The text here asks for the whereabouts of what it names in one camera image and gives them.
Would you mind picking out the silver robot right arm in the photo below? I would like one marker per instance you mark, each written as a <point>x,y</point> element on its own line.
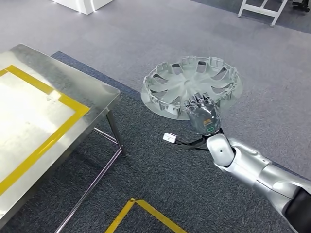
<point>255,170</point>

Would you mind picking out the white metal frame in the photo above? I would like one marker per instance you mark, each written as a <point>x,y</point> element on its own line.
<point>262,11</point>

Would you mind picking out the white block with light strips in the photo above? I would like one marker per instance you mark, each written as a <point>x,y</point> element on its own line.
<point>82,6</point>

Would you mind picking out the yellow tape on workbench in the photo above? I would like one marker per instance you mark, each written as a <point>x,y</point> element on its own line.
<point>60,128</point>

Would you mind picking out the grey plastic wheel hubcap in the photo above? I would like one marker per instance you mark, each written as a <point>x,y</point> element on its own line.
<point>174,86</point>

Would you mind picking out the stainless steel workbench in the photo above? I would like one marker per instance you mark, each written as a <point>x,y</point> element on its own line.
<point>36,128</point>

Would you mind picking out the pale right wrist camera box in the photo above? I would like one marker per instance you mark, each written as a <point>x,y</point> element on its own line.
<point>169,138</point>

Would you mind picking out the yellow floor tape rectangle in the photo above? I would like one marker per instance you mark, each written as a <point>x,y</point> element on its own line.
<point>155,214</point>

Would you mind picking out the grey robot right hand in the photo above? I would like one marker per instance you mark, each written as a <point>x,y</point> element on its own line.
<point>204,115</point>

